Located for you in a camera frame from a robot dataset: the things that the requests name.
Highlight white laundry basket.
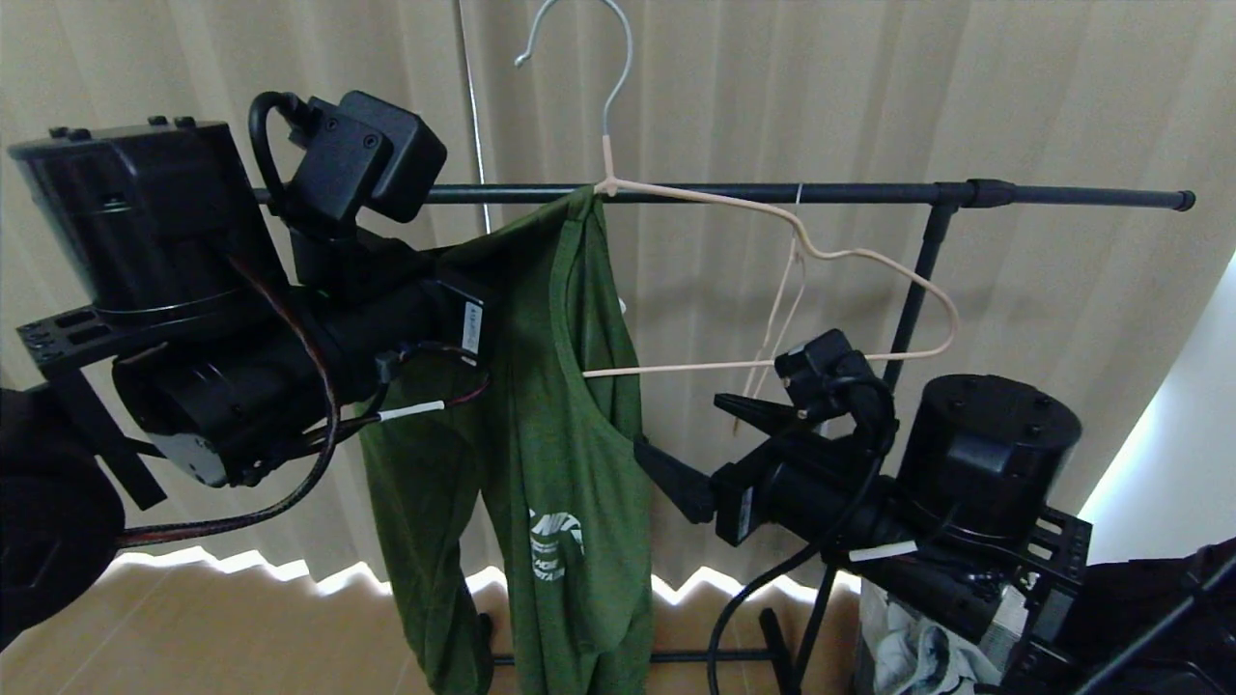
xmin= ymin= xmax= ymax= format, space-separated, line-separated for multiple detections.
xmin=850 ymin=577 xmax=1030 ymax=695

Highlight pink clothes hanger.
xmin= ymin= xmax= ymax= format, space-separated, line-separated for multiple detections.
xmin=514 ymin=0 xmax=961 ymax=380
xmin=730 ymin=182 xmax=813 ymax=436

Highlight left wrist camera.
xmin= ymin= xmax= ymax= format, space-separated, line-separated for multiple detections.
xmin=279 ymin=91 xmax=449 ymax=281

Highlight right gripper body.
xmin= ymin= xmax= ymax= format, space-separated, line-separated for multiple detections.
xmin=712 ymin=429 xmax=1003 ymax=641

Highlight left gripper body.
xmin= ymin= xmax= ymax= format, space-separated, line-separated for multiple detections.
xmin=111 ymin=251 xmax=499 ymax=489

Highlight green long-sleeved shirt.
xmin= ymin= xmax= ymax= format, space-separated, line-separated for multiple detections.
xmin=356 ymin=184 xmax=659 ymax=695

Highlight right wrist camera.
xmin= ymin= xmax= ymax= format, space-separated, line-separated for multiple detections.
xmin=772 ymin=327 xmax=900 ymax=456

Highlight black clothes rack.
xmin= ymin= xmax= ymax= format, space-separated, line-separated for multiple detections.
xmin=253 ymin=179 xmax=1196 ymax=695

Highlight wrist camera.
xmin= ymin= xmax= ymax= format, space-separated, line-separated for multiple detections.
xmin=279 ymin=91 xmax=449 ymax=281
xmin=772 ymin=327 xmax=900 ymax=456

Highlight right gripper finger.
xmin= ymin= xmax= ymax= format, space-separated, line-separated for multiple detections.
xmin=632 ymin=434 xmax=718 ymax=526
xmin=712 ymin=390 xmax=809 ymax=438

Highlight beige curtain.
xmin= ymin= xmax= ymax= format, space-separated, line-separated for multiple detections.
xmin=0 ymin=0 xmax=1236 ymax=606

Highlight pale grey shorts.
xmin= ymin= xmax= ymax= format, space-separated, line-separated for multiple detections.
xmin=858 ymin=577 xmax=1006 ymax=695

